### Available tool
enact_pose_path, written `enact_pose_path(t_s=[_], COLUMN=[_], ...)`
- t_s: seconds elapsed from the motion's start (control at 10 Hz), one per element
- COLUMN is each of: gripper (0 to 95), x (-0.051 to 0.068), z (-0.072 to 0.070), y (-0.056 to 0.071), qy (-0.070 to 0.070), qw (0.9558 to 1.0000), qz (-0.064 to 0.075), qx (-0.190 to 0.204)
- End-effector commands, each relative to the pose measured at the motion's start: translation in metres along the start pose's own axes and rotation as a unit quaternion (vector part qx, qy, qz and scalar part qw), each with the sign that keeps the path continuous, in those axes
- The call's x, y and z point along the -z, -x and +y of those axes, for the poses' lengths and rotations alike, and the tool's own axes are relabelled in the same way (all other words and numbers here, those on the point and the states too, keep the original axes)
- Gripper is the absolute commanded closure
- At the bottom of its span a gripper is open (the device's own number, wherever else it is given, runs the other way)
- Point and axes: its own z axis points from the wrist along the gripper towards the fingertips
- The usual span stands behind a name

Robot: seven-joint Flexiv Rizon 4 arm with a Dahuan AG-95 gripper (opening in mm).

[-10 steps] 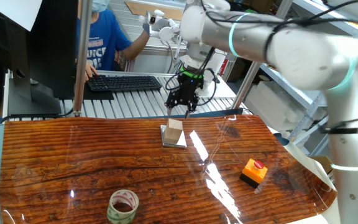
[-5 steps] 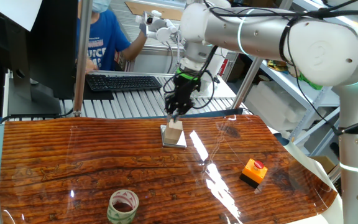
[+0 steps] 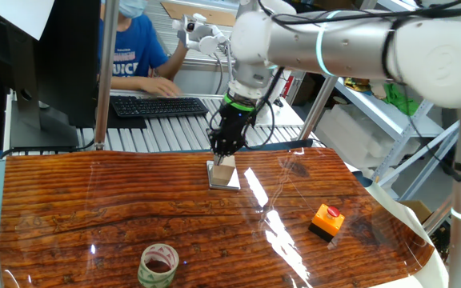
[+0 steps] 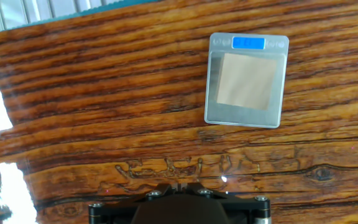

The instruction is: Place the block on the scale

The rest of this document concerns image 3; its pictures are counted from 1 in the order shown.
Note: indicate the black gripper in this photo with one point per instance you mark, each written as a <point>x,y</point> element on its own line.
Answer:
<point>234,128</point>

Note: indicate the light wooden block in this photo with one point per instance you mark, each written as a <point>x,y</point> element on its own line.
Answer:
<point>222,174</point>

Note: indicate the person's right forearm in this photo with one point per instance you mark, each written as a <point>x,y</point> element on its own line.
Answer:
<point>128,82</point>

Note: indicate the person's left forearm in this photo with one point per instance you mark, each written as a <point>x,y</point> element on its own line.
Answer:
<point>172,64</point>

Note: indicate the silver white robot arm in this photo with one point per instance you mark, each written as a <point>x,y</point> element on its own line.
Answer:
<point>354,44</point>

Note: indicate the silver digital pocket scale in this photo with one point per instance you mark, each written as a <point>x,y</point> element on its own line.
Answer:
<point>232,185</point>

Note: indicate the person's right hand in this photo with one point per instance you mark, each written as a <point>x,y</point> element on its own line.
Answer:
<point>160,86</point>

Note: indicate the person's gloved left hand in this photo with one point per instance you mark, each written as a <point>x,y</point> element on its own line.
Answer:
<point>182,38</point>

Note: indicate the aluminium slat workbench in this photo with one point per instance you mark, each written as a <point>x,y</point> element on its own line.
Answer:
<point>174,134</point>

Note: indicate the black computer keyboard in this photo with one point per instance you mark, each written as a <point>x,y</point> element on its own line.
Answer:
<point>158,107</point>

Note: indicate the black desk pad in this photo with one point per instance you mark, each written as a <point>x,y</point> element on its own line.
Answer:
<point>126,122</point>

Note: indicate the white haptic control device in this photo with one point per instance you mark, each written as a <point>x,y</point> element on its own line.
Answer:
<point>206,42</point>

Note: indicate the orange emergency stop button box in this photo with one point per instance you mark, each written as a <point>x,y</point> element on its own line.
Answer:
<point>326,224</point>

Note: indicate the white styrofoam packing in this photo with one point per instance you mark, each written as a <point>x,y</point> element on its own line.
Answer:
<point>354,140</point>

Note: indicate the person in blue shirt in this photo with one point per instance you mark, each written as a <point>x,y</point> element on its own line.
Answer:
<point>134,52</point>

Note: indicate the flat brown cardboard sheet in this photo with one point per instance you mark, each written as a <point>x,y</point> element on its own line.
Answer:
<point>198,14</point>

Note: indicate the wood grain vinyl sheet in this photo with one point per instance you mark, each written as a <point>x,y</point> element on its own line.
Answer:
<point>94,208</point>

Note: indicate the patterned tape roll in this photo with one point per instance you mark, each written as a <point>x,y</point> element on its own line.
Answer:
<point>150,280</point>

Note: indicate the white metal shelf rack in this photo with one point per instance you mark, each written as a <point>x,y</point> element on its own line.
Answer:
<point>390,120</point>

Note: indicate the blue face mask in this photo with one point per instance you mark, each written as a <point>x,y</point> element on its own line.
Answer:
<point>132,8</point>

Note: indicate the black computer monitor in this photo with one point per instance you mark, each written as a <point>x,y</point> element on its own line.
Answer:
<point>70,60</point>

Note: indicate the bright green bag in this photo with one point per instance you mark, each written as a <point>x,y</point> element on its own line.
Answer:
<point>400,100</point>

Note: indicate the white paper underlay sheet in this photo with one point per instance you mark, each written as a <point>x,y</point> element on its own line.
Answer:
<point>398,209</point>

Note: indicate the brown cardboard box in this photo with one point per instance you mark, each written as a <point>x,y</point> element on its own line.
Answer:
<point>416,208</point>

